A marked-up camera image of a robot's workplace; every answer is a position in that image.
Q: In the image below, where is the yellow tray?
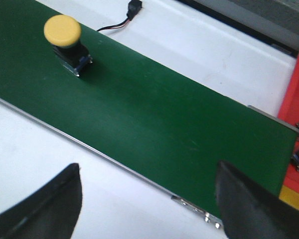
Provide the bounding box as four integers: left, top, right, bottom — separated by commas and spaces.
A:
279, 185, 299, 210

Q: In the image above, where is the aluminium conveyor frame rail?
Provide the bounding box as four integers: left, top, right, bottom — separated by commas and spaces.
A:
0, 98, 224, 232

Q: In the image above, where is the green conveyor belt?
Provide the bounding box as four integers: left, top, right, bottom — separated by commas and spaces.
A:
0, 0, 296, 216

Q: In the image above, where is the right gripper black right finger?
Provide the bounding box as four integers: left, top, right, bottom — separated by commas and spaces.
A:
215, 161, 299, 239

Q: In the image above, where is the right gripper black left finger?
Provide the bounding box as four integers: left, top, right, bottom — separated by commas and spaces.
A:
0, 163, 82, 239

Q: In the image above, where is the red tray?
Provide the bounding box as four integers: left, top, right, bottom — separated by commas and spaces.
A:
278, 54, 299, 193

